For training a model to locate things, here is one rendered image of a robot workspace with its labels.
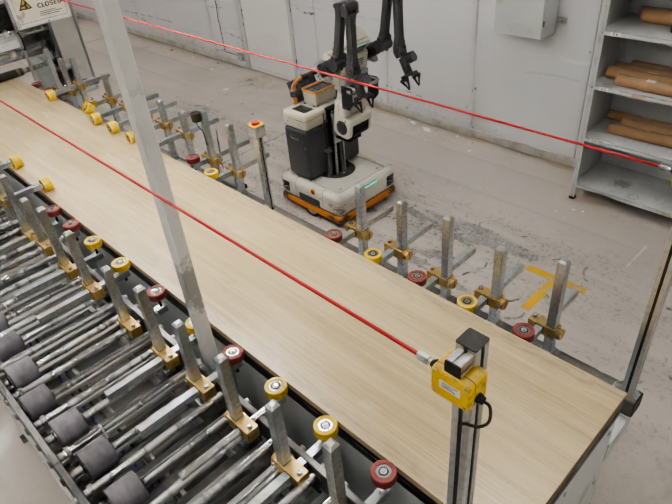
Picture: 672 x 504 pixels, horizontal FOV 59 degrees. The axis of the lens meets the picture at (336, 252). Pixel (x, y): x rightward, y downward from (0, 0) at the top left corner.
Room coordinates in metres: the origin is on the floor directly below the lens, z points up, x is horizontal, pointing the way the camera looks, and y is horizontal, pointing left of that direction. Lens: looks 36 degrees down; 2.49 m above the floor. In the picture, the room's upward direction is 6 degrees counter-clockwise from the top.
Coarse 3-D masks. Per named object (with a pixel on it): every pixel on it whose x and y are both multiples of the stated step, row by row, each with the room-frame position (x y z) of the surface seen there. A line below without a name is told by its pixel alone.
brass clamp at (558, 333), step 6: (534, 312) 1.70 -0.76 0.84; (528, 318) 1.67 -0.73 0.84; (534, 318) 1.66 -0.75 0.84; (540, 318) 1.66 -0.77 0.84; (546, 318) 1.66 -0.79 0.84; (534, 324) 1.65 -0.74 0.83; (540, 324) 1.63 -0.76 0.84; (546, 330) 1.61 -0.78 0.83; (552, 330) 1.59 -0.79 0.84; (558, 330) 1.59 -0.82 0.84; (564, 330) 1.59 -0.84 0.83; (546, 336) 1.61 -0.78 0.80; (552, 336) 1.59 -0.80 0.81; (558, 336) 1.57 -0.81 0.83
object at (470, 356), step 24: (480, 336) 0.66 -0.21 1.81; (432, 360) 0.67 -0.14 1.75; (456, 360) 0.63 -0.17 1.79; (480, 360) 0.65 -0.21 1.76; (432, 384) 0.64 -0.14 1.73; (456, 384) 0.61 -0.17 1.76; (480, 384) 0.61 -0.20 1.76; (456, 408) 0.65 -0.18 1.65; (480, 408) 0.65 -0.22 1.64; (456, 432) 0.65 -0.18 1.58; (456, 456) 0.65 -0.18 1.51; (456, 480) 0.64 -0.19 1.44
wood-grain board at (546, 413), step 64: (0, 128) 4.01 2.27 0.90; (64, 128) 3.90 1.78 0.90; (64, 192) 2.97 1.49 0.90; (128, 192) 2.90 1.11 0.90; (192, 192) 2.83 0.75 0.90; (128, 256) 2.28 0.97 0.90; (192, 256) 2.23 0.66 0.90; (320, 256) 2.13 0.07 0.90; (256, 320) 1.75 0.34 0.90; (320, 320) 1.71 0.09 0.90; (384, 320) 1.68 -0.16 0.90; (448, 320) 1.64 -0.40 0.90; (320, 384) 1.39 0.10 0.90; (384, 384) 1.36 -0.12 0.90; (512, 384) 1.30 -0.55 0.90; (576, 384) 1.28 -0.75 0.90; (384, 448) 1.11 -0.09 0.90; (448, 448) 1.08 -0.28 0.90; (512, 448) 1.06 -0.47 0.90; (576, 448) 1.04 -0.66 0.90
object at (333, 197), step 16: (352, 160) 4.19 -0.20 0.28; (368, 160) 4.17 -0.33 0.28; (288, 176) 4.06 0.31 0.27; (320, 176) 3.98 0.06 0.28; (336, 176) 3.98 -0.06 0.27; (352, 176) 3.93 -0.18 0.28; (368, 176) 3.91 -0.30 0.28; (384, 176) 3.95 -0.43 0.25; (288, 192) 4.07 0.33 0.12; (304, 192) 3.90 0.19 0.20; (320, 192) 3.78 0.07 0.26; (336, 192) 3.72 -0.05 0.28; (352, 192) 3.73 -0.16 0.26; (368, 192) 3.82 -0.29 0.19; (384, 192) 3.94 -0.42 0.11; (320, 208) 3.79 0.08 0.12; (336, 208) 3.65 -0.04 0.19; (352, 208) 3.71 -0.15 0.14
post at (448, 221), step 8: (448, 216) 1.99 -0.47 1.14; (448, 224) 1.97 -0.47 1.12; (448, 232) 1.97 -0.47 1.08; (448, 240) 1.97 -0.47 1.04; (448, 248) 1.97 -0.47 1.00; (448, 256) 1.97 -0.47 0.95; (448, 264) 1.97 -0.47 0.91; (448, 272) 1.97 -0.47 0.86; (440, 288) 1.99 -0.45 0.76; (448, 296) 1.98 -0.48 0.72
